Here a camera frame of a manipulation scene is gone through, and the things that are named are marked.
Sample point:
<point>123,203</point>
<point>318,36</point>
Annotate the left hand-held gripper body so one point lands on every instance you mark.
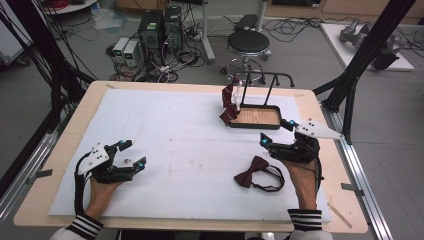
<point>96,156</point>

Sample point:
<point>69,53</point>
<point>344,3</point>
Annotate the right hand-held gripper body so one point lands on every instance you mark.
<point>313,130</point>

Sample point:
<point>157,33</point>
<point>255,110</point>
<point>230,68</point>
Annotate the black rack with wooden tray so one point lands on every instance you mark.
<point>258,116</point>

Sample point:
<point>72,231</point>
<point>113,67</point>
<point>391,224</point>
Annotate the dark red bow tie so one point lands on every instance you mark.
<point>248,175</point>

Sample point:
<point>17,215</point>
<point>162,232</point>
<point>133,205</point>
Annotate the red striped bow tie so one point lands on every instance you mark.
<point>230,110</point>

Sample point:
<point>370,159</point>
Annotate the person's left hand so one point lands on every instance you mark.
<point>100,191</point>

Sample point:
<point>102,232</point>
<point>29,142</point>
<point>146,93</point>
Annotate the person's right hand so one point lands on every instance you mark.
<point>303,178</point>

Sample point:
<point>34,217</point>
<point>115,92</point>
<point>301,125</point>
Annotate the white foam mat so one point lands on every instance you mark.
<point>183,150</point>

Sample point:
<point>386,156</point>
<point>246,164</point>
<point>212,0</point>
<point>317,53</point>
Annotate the metal table clip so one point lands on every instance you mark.
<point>352,189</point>
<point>40,175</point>

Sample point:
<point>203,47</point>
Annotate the thin wooden stick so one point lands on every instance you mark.
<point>340,215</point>

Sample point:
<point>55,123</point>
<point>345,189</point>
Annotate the white floor board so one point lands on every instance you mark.
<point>336,43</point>

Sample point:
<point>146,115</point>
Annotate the white bench power supply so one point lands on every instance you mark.
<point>131,53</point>
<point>120,48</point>

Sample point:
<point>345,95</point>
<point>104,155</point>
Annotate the black round stool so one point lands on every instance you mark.
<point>248,41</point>

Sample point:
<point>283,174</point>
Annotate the flat black box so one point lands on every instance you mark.
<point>246,22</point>

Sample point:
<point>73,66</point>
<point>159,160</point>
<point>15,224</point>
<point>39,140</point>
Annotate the black computer tower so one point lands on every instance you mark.
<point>150,36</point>
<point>173,30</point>

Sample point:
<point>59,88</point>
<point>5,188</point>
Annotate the round white table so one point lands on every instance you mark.
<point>71,7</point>

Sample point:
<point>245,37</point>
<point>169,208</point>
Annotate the aluminium rail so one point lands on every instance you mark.
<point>23,180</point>
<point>363,180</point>

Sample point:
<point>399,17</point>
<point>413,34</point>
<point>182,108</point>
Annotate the black metal frame stand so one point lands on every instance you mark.
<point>363,56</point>
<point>43,50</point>

